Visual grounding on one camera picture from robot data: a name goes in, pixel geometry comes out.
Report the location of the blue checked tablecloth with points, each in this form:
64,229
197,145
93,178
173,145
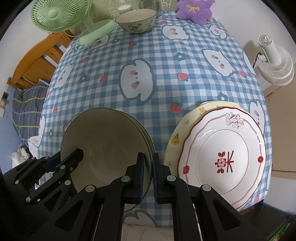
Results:
161,92

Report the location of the floral ceramic bowl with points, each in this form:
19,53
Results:
104,134
136,18
150,146

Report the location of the purple plush bunny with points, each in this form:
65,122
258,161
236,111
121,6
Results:
196,11

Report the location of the wall socket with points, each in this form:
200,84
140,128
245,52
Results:
4,96

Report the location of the glass jar dark lid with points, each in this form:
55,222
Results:
150,5

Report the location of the yellow floral beaded plate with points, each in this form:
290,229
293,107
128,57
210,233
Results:
188,120

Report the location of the green desk fan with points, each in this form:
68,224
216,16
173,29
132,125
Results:
55,14

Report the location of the wooden bed headboard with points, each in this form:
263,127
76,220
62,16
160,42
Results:
34,62

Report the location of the white plate red trim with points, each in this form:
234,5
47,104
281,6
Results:
231,139

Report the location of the yellow floral scalloped plate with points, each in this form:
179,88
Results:
168,155

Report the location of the clear cotton swab container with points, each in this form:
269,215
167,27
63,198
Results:
123,9

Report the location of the white standing fan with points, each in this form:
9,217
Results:
277,67

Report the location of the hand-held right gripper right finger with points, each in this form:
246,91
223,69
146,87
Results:
157,178

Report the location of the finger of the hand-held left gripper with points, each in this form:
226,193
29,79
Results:
52,162
69,161

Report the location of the dark storage bin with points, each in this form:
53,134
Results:
272,215

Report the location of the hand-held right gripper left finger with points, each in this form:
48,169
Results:
142,176

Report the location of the grey plaid pillow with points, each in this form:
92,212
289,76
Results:
27,104

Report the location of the crumpled white cloth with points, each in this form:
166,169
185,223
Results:
20,156

